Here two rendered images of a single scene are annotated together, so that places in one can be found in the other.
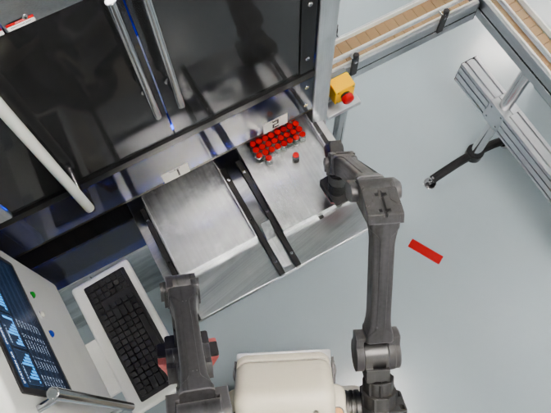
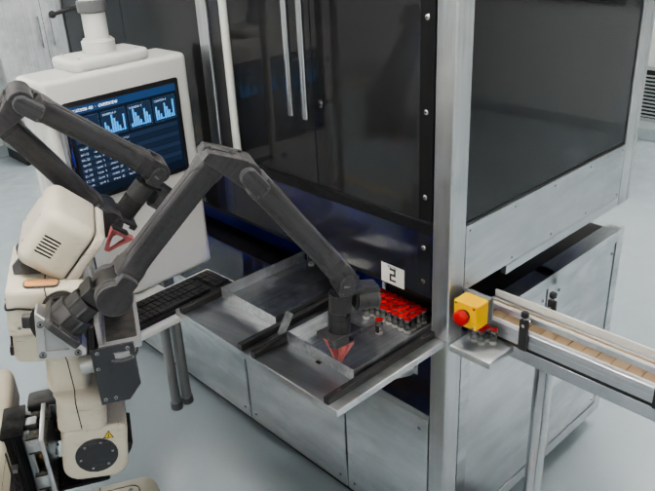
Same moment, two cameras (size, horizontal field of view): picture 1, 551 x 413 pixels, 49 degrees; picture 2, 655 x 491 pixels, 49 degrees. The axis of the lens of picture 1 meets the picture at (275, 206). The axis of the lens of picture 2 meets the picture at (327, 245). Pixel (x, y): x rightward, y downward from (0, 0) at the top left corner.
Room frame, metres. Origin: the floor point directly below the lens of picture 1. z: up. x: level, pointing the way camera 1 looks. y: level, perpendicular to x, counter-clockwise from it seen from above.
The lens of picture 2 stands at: (0.22, -1.67, 1.98)
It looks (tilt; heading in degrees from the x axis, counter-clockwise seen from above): 26 degrees down; 73
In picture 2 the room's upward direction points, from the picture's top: 3 degrees counter-clockwise
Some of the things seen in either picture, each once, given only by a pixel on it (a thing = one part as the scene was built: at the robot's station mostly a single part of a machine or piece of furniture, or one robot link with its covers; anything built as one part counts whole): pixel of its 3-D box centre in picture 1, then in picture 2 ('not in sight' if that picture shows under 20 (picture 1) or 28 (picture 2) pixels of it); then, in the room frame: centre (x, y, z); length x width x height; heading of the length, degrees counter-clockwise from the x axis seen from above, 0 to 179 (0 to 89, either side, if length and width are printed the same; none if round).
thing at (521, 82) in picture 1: (498, 116); not in sight; (1.17, -0.94, 0.46); 0.09 x 0.09 x 0.77; 26
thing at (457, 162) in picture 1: (471, 156); not in sight; (1.17, -0.94, 0.07); 0.50 x 0.08 x 0.14; 116
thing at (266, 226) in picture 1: (275, 242); (271, 330); (0.55, 0.00, 0.91); 0.14 x 0.03 x 0.06; 26
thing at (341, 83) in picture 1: (339, 86); (472, 310); (1.03, -0.23, 1.00); 0.08 x 0.07 x 0.07; 26
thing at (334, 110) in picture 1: (334, 95); (484, 346); (1.07, -0.22, 0.87); 0.14 x 0.13 x 0.02; 26
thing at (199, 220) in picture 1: (195, 211); (290, 285); (0.67, 0.25, 0.90); 0.34 x 0.26 x 0.04; 26
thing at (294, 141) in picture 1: (280, 147); (386, 315); (0.87, -0.03, 0.90); 0.18 x 0.02 x 0.05; 115
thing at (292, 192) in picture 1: (293, 170); (365, 329); (0.79, -0.07, 0.90); 0.34 x 0.26 x 0.04; 25
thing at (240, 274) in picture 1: (253, 208); (312, 321); (0.68, 0.07, 0.87); 0.70 x 0.48 x 0.02; 116
